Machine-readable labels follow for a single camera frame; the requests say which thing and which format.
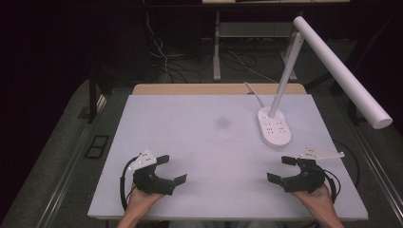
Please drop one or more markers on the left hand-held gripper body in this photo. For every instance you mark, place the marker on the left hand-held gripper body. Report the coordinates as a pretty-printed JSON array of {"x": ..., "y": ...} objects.
[{"x": 149, "y": 183}]

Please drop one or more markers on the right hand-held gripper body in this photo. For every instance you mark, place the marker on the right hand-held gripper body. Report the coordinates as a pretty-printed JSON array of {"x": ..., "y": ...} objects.
[{"x": 305, "y": 180}]

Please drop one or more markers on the person's left hand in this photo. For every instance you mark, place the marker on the person's left hand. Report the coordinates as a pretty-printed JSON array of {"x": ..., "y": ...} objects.
[{"x": 141, "y": 201}]

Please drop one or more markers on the person's right hand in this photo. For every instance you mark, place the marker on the person's right hand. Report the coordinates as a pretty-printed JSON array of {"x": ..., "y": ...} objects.
[{"x": 318, "y": 202}]

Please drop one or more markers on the black metal stand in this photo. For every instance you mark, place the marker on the black metal stand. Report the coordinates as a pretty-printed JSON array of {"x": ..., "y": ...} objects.
[{"x": 92, "y": 95}]

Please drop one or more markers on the white desk lamp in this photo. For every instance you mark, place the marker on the white desk lamp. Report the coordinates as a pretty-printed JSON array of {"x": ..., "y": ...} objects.
[{"x": 335, "y": 68}]

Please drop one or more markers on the white metal desk frame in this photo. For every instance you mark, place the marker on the white metal desk frame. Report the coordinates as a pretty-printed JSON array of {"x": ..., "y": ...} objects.
[{"x": 217, "y": 57}]

